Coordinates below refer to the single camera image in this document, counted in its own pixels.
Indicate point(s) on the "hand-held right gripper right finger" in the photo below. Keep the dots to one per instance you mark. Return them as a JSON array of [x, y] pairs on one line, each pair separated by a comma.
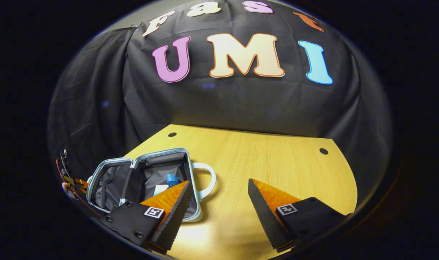
[[266, 220]]

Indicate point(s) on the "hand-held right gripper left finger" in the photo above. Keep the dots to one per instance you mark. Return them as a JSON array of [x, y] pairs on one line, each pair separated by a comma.
[[172, 220]]

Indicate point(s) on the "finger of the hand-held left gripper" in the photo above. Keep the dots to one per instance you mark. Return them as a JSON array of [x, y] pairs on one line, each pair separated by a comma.
[[81, 185]]

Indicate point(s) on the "blue skin care bottle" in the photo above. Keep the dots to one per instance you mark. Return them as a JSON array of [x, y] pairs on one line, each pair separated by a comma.
[[171, 179]]

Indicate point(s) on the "light blue suitcase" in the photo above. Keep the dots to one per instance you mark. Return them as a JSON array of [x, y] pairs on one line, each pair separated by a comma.
[[158, 169]]

